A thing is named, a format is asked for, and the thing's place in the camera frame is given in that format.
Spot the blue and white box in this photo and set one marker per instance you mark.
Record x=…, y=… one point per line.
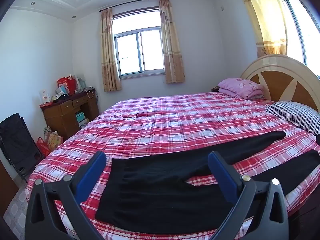
x=62, y=89

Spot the black folding chair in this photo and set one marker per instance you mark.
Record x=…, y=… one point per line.
x=17, y=142

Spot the red plastic bag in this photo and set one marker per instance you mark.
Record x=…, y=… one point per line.
x=43, y=148

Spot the wooden desk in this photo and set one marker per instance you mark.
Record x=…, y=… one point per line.
x=67, y=120

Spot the stack of teal boxes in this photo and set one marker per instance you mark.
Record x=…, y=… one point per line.
x=80, y=119

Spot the red gift bag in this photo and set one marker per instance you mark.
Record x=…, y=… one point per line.
x=67, y=83

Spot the cream and wood headboard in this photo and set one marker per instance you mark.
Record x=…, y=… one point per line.
x=275, y=80

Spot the dark cloth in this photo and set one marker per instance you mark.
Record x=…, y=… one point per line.
x=215, y=89

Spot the striped pillow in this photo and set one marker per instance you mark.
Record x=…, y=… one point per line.
x=292, y=113

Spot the sliding window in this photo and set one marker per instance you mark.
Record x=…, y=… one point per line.
x=130, y=55

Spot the floral bag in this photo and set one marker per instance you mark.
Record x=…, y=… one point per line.
x=53, y=141

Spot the black curtain rod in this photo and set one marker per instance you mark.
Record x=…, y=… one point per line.
x=135, y=4

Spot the white card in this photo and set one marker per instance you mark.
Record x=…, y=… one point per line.
x=44, y=97

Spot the brown wooden door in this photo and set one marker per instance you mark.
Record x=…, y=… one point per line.
x=7, y=187

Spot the yellow curtain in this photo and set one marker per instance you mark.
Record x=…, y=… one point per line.
x=265, y=17

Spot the pink folded quilt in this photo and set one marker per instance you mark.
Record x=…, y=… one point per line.
x=240, y=86

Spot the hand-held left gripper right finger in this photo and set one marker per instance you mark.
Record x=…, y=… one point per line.
x=222, y=177

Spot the large side window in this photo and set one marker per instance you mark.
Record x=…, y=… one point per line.
x=300, y=30

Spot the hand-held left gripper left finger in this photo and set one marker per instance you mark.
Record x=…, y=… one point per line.
x=93, y=172

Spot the black pants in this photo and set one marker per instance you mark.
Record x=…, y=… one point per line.
x=155, y=180

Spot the bed with red plaid sheet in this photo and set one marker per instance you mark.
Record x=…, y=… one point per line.
x=162, y=120

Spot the beige floral curtain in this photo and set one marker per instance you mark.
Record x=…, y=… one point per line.
x=108, y=55
x=172, y=50

